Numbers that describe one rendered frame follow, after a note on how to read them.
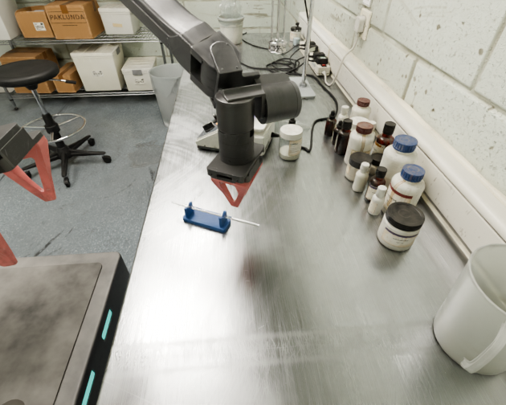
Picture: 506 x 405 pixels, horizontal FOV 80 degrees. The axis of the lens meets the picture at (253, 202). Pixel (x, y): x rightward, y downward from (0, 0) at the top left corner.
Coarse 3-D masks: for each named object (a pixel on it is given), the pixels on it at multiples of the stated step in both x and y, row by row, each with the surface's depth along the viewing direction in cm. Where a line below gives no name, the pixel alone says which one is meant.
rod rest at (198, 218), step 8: (184, 208) 63; (184, 216) 65; (192, 216) 65; (200, 216) 65; (208, 216) 65; (216, 216) 65; (200, 224) 64; (208, 224) 63; (216, 224) 63; (224, 224) 63
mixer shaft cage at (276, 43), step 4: (272, 0) 98; (272, 4) 98; (284, 4) 98; (272, 8) 99; (284, 8) 99; (272, 12) 100; (284, 12) 100; (272, 16) 101; (284, 16) 100; (272, 20) 102; (284, 20) 101; (272, 24) 102; (284, 24) 102; (272, 28) 103; (284, 28) 103; (272, 32) 104; (284, 32) 104; (276, 36) 106; (268, 40) 107; (272, 40) 106; (276, 40) 106; (280, 40) 107; (284, 40) 105; (272, 44) 105; (276, 44) 105; (280, 44) 105; (284, 44) 106; (272, 48) 107; (276, 48) 106; (280, 48) 107; (284, 48) 107; (272, 52) 107; (276, 52) 107; (280, 52) 107
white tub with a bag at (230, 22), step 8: (224, 0) 153; (232, 0) 154; (224, 8) 152; (232, 8) 152; (240, 8) 156; (224, 16) 156; (232, 16) 155; (240, 16) 162; (224, 24) 156; (232, 24) 156; (240, 24) 158; (224, 32) 160; (232, 32) 159; (240, 32) 161; (232, 40) 161; (240, 40) 164
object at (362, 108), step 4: (360, 100) 87; (364, 100) 87; (368, 100) 87; (356, 104) 90; (360, 104) 87; (364, 104) 86; (368, 104) 87; (352, 108) 89; (356, 108) 88; (360, 108) 88; (364, 108) 87; (368, 108) 88; (352, 112) 90; (356, 112) 88; (360, 112) 87; (364, 112) 87; (368, 112) 87; (352, 116) 90; (356, 116) 89; (360, 116) 88; (364, 116) 88; (368, 116) 88
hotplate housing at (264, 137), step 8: (272, 128) 86; (208, 136) 82; (216, 136) 81; (256, 136) 78; (264, 136) 79; (272, 136) 86; (200, 144) 85; (208, 144) 84; (216, 144) 83; (264, 144) 80; (264, 152) 82
